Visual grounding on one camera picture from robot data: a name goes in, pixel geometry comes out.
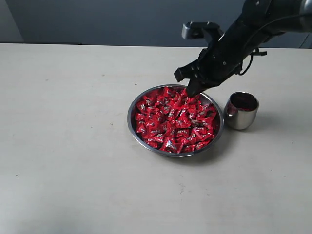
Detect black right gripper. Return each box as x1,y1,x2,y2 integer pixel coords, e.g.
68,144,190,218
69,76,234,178
174,34,246,97

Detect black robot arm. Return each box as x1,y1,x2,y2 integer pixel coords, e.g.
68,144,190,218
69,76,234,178
174,0,312,97

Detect pile of red wrapped candies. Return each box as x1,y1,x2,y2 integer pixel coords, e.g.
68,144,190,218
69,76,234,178
135,86,218,154

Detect stainless steel bowl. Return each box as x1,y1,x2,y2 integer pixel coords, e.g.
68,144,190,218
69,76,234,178
127,84,225,158

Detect red candies in cup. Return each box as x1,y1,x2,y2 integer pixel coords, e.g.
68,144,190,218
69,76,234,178
230,93,258,111

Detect stainless steel cup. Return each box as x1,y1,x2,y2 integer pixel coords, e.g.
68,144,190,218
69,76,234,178
223,92,259,130

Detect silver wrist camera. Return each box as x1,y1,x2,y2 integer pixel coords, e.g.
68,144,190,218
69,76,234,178
181,21,224,45

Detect black cable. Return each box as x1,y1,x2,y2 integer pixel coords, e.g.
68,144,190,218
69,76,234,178
237,14,312,76

